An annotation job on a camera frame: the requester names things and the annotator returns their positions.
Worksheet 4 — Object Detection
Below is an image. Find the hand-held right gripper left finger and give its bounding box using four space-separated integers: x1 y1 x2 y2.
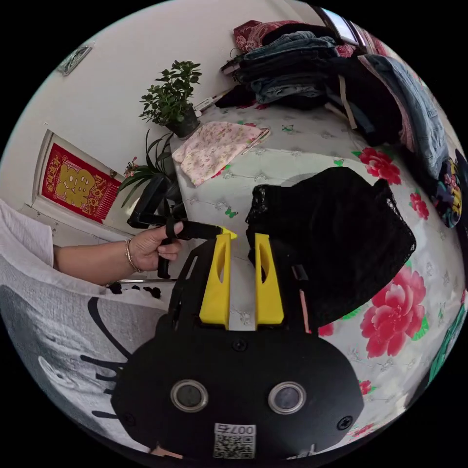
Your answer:
198 233 233 331

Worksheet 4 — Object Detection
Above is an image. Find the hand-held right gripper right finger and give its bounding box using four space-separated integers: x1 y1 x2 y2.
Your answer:
254 232 286 327

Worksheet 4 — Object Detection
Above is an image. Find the person's left hand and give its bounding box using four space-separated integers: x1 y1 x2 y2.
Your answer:
128 220 184 273

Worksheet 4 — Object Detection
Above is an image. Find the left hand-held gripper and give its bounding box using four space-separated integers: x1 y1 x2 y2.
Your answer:
157 217 239 280

